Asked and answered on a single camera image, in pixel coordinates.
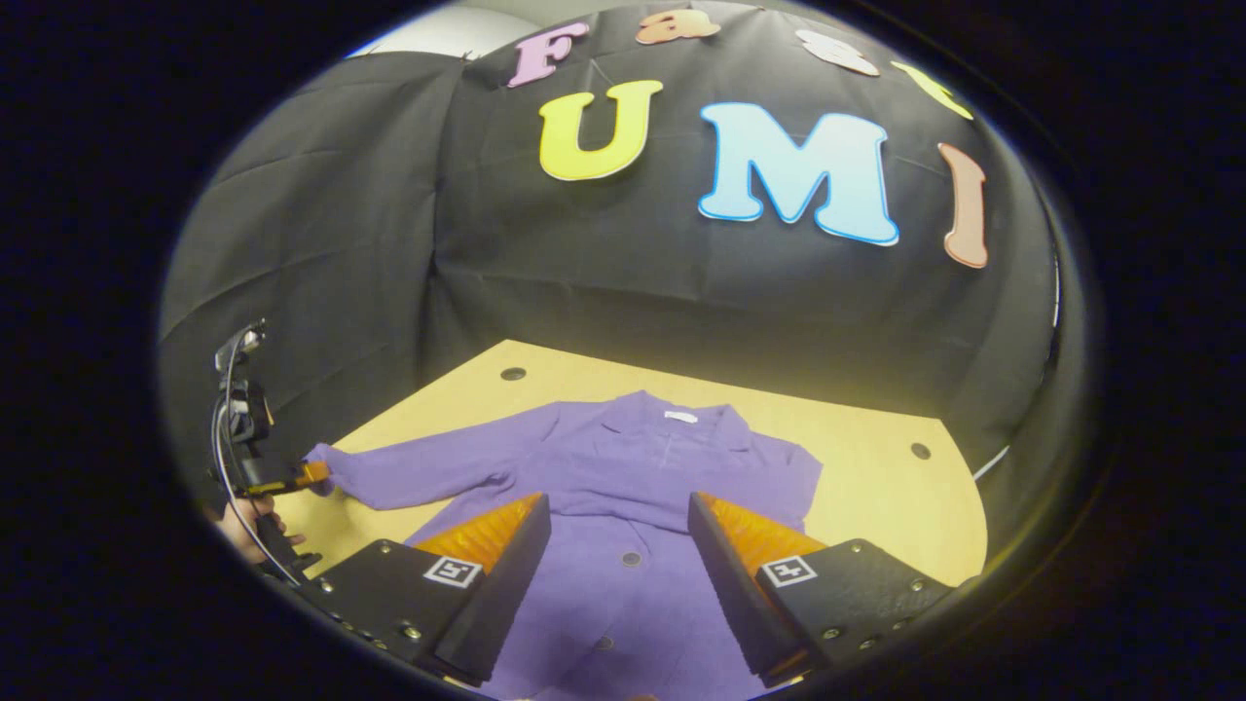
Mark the purple button shirt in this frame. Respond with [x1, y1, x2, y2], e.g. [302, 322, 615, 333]
[304, 389, 825, 701]

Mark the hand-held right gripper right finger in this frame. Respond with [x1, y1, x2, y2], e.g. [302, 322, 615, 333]
[686, 491, 956, 690]

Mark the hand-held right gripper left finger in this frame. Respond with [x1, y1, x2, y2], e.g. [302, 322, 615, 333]
[296, 491, 554, 686]

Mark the black backdrop cloth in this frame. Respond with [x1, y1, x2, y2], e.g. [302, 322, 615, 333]
[161, 0, 1091, 507]

